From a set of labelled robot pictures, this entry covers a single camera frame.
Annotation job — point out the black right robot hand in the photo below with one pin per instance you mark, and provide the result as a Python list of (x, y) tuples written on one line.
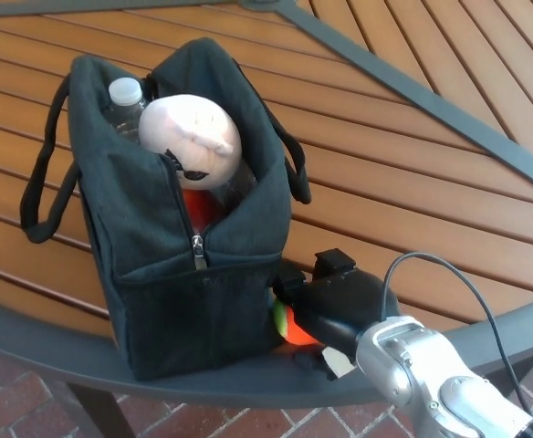
[(339, 301)]

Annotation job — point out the orange and green tennis ball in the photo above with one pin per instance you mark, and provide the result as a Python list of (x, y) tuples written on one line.
[(287, 326)]

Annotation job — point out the red apple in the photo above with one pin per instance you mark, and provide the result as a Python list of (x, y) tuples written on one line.
[(198, 210)]

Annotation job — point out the cream round soft toy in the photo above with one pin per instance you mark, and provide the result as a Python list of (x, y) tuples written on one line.
[(193, 137)]

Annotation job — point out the clear plastic water bottle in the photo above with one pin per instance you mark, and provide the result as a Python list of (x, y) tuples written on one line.
[(125, 91)]

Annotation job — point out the dark grey insulated lunch bag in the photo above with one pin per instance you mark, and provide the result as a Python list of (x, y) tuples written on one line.
[(134, 274)]

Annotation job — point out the dark metal table leg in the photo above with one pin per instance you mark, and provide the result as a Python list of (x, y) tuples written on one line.
[(104, 415)]

